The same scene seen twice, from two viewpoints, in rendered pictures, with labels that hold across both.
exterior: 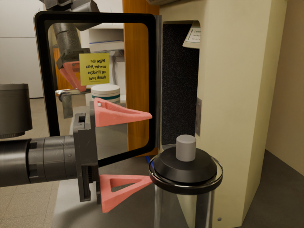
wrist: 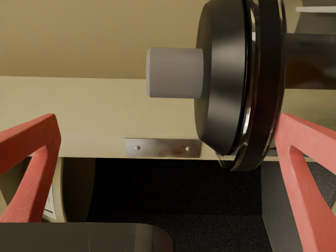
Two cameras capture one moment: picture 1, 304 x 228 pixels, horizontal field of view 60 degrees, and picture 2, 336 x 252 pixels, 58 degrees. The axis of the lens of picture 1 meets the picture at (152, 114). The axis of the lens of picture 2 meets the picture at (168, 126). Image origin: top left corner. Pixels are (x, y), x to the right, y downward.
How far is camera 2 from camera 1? 30 cm
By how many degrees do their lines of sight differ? 45
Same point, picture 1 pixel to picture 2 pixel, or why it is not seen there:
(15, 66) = not seen: outside the picture
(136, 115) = (10, 132)
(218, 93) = (117, 116)
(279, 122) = not seen: hidden behind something
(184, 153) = (179, 56)
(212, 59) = not seen: hidden behind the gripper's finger
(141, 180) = (293, 151)
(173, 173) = (225, 37)
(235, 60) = (65, 101)
